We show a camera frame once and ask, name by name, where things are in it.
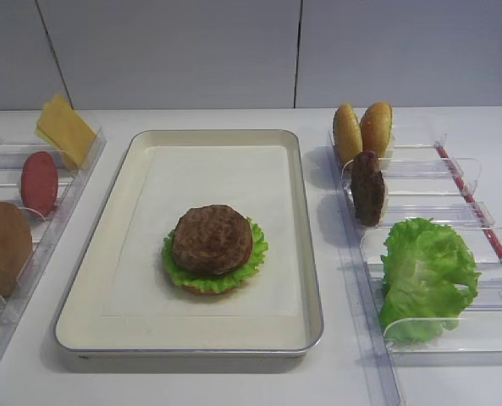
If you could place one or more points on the brown meat patty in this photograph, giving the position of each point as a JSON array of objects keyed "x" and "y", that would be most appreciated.
[
  {"x": 214, "y": 227},
  {"x": 367, "y": 188}
]

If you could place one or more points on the red tomato slice on lettuce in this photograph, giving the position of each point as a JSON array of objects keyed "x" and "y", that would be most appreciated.
[{"x": 209, "y": 263}]

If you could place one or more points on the green lettuce leaf on bun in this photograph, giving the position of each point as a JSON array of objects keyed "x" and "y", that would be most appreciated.
[{"x": 179, "y": 276}]

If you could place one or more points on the bottom bun under lettuce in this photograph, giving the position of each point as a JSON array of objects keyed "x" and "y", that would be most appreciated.
[{"x": 208, "y": 292}]

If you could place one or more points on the large green lettuce leaf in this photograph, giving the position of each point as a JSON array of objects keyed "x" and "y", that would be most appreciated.
[{"x": 430, "y": 277}]

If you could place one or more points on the front yellow cheese slice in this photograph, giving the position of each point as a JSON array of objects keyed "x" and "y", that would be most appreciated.
[{"x": 74, "y": 155}]

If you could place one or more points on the yellow cheese slice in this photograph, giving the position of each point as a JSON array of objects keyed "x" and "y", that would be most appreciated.
[
  {"x": 74, "y": 155},
  {"x": 58, "y": 123}
]

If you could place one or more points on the rear yellow cheese slice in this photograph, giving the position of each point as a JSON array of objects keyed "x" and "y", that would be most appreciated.
[{"x": 58, "y": 123}]

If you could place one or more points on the red tomato slice in rack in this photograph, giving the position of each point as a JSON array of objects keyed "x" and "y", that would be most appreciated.
[{"x": 39, "y": 183}]

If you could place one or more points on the cream metal baking tray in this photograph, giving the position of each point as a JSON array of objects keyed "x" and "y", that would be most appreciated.
[{"x": 121, "y": 302}]

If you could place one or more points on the left golden bun top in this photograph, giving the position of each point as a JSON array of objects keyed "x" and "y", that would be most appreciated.
[{"x": 347, "y": 133}]

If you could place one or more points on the golden bun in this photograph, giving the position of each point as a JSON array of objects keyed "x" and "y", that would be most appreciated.
[
  {"x": 347, "y": 133},
  {"x": 376, "y": 128}
]

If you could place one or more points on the right golden bun top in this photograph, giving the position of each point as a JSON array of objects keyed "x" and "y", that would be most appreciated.
[{"x": 376, "y": 128}]

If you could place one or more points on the right clear acrylic rack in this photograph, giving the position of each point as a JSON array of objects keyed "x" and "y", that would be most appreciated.
[{"x": 418, "y": 184}]

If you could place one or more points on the clear acrylic rack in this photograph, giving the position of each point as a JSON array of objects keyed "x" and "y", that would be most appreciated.
[
  {"x": 45, "y": 231},
  {"x": 418, "y": 184}
]

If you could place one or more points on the left clear acrylic rack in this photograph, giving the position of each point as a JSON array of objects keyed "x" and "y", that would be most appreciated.
[{"x": 45, "y": 231}]

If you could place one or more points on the brown bun bottom in rack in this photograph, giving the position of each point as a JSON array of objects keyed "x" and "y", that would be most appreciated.
[{"x": 15, "y": 246}]

